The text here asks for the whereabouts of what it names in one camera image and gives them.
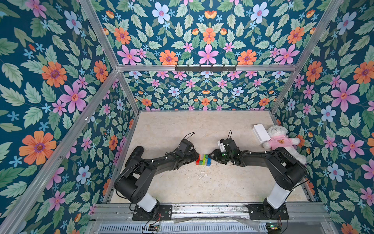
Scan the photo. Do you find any red lego brick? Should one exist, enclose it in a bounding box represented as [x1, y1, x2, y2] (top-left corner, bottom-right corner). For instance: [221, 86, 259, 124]
[196, 155, 202, 165]

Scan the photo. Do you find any blue lego brick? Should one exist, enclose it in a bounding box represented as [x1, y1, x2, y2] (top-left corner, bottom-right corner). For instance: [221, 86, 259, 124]
[206, 157, 212, 167]

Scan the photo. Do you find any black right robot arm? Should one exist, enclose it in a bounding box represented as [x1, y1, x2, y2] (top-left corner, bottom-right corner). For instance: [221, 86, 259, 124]
[208, 138, 307, 217]

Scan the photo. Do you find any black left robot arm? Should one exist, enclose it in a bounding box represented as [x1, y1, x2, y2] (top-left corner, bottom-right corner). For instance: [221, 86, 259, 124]
[114, 138, 200, 213]

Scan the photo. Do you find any white rectangular box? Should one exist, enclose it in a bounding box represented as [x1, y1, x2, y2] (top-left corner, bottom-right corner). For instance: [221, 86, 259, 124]
[252, 124, 271, 144]

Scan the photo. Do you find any black oval remote pad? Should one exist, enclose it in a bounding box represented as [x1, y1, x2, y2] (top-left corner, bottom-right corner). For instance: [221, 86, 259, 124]
[126, 146, 144, 164]

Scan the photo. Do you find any white teddy bear pink shirt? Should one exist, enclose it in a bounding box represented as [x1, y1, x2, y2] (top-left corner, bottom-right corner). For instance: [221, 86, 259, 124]
[263, 125, 307, 165]

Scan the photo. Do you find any left small circuit board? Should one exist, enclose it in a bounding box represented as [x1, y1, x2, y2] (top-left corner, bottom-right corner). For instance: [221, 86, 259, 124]
[148, 224, 160, 232]

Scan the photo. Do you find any small circuit board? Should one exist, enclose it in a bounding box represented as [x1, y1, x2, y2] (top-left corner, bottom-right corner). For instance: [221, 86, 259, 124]
[266, 223, 282, 234]
[148, 224, 160, 232]

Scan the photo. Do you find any right small circuit board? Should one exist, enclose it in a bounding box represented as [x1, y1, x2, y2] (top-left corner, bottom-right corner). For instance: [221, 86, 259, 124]
[266, 223, 282, 234]

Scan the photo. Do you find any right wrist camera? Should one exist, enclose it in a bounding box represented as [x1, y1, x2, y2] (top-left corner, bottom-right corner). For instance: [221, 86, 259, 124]
[217, 139, 227, 153]

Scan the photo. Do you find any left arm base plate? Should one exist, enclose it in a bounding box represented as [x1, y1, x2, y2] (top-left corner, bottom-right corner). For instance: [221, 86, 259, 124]
[132, 204, 173, 221]

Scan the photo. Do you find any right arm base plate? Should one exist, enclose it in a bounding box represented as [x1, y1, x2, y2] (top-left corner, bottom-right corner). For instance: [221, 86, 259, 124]
[246, 204, 289, 220]

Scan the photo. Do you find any aluminium front rail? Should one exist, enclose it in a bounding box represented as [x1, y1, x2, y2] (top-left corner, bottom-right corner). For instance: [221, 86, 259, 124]
[91, 202, 332, 222]

